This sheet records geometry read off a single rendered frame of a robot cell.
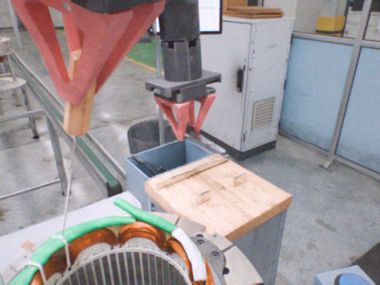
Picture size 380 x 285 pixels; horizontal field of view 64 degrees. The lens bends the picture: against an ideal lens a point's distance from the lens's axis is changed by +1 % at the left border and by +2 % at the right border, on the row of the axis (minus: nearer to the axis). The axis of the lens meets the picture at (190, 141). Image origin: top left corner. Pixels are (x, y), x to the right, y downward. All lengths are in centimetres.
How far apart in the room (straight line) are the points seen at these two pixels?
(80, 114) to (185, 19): 25
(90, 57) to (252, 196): 44
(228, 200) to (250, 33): 201
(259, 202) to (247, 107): 208
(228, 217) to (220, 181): 10
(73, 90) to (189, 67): 26
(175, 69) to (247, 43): 203
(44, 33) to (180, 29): 26
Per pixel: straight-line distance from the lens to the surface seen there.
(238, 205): 53
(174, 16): 43
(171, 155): 75
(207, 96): 46
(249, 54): 248
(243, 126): 265
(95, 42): 17
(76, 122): 22
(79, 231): 37
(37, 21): 19
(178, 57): 43
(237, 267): 40
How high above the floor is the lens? 139
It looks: 26 degrees down
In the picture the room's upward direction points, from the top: straight up
